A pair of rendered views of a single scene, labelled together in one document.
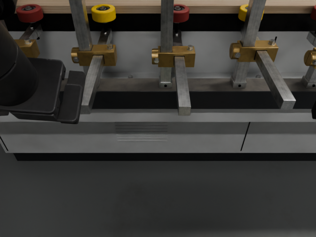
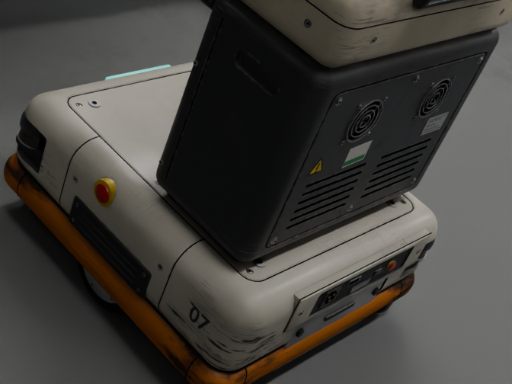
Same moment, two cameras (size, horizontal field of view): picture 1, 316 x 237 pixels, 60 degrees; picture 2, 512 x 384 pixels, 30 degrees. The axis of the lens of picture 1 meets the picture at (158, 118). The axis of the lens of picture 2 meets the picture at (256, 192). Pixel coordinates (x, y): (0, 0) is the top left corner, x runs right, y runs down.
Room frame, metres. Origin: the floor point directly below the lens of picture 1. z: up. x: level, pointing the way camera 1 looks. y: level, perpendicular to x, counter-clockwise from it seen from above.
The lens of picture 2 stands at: (-1.14, 1.25, 1.30)
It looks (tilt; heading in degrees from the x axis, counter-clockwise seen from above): 35 degrees down; 301
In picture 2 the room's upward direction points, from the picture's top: 23 degrees clockwise
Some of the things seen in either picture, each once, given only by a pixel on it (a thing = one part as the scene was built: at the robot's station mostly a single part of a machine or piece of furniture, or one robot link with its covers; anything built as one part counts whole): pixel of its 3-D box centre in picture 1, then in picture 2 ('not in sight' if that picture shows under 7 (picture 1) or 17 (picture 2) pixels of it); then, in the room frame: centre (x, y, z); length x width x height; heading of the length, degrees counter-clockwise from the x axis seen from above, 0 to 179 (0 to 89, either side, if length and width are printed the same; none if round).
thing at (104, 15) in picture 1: (105, 23); not in sight; (0.93, 0.18, 0.85); 0.08 x 0.08 x 0.11
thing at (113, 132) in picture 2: not in sight; (227, 200); (-0.30, -0.06, 0.16); 0.67 x 0.64 x 0.25; 0
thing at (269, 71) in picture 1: (262, 59); not in sight; (0.73, -0.32, 0.83); 0.43 x 0.03 x 0.04; 0
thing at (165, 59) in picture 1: (172, 56); not in sight; (0.78, -0.05, 0.81); 0.14 x 0.06 x 0.05; 90
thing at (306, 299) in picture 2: not in sight; (360, 277); (-0.62, -0.08, 0.23); 0.41 x 0.02 x 0.08; 90
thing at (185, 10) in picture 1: (177, 23); not in sight; (0.93, -0.07, 0.85); 0.08 x 0.08 x 0.11
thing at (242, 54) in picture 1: (252, 51); not in sight; (0.78, -0.30, 0.83); 0.14 x 0.06 x 0.05; 90
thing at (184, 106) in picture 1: (179, 65); not in sight; (0.73, -0.07, 0.81); 0.43 x 0.03 x 0.04; 0
